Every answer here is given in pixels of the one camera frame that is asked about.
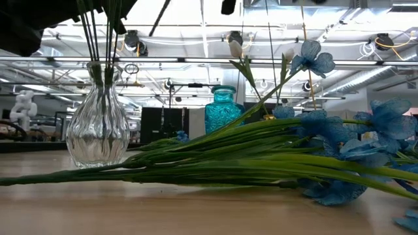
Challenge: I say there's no dark workbench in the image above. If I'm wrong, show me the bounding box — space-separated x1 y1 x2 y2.
0 140 68 154

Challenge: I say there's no teal patterned glass vase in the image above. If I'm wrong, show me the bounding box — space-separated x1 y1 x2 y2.
204 85 246 134

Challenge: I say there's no long ceiling light bar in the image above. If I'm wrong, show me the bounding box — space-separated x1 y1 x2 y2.
0 55 418 66

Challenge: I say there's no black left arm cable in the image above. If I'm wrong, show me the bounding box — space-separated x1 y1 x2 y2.
148 0 172 37

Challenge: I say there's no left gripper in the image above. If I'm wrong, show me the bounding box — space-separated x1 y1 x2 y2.
44 0 138 35

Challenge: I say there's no black boom stand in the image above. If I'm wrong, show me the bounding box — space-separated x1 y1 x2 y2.
168 82 213 108

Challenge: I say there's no white artificial tulip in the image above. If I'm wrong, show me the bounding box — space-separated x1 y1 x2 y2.
275 48 296 107
228 39 270 116

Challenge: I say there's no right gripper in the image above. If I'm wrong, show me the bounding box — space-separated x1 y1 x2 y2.
221 0 237 16

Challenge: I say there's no clear ribbed glass vase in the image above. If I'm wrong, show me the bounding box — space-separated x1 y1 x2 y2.
65 61 131 169

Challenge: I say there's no black cabinet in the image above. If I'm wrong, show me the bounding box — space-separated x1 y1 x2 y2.
140 106 190 138

